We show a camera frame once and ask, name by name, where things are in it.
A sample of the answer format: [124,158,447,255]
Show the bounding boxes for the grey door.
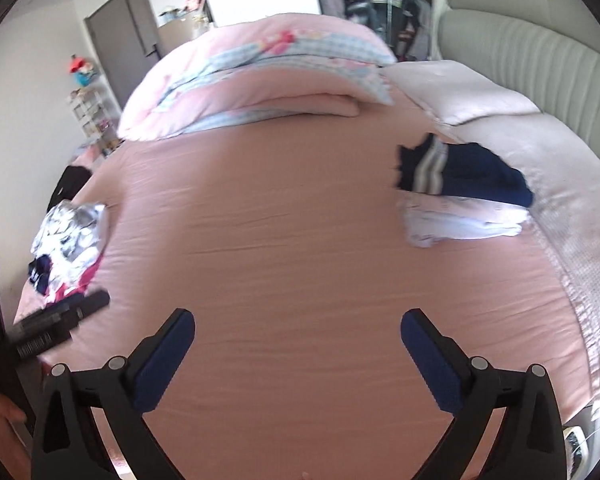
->
[84,0,162,106]

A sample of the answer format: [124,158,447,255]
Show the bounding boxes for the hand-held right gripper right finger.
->
[400,308,567,480]

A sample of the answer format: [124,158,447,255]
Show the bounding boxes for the black cloth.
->
[47,164,95,213]

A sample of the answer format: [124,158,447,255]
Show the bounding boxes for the folded pink duvet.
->
[116,12,398,142]

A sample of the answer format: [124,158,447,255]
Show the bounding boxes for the pale pink blanket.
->
[382,60,600,421]

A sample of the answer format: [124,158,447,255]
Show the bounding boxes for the white storage shelf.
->
[67,87,121,156]

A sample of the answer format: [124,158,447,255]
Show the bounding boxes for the folded white garment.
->
[400,192,531,250]

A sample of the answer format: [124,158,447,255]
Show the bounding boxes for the beige cabinet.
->
[157,7,216,56]

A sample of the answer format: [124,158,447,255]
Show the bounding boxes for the navy striped pants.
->
[392,132,535,208]

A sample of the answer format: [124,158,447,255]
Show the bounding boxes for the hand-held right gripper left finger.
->
[30,308,197,480]

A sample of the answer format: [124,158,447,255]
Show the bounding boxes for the red garment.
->
[45,252,106,306]

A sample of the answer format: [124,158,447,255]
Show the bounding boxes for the red and teal toy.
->
[67,55,99,89]

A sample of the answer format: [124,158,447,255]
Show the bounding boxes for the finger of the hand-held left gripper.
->
[55,289,112,322]

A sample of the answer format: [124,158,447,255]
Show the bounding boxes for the person's left hand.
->
[0,391,28,441]

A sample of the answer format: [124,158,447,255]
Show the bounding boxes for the white printed garment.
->
[30,201,108,271]

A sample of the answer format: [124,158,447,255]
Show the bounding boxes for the open wardrobe with clothes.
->
[310,0,436,61]

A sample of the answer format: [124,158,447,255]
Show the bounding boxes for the small navy garment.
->
[27,255,56,296]

